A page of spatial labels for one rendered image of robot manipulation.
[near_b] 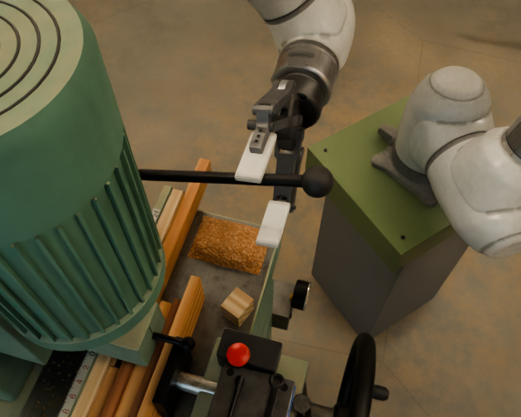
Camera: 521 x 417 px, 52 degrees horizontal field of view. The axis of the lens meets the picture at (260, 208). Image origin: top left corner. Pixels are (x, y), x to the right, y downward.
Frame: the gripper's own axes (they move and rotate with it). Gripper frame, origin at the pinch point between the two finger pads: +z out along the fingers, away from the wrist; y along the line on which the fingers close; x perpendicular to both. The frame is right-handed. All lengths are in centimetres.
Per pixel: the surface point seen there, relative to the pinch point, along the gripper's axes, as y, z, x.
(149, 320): -9.8, 13.2, -13.1
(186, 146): -103, -93, -76
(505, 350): -125, -41, 50
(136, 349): -9.8, 17.2, -13.3
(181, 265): -22.4, -1.5, -18.0
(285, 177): 6.9, 0.1, 4.1
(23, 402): -29, 24, -38
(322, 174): 8.3, 0.3, 8.2
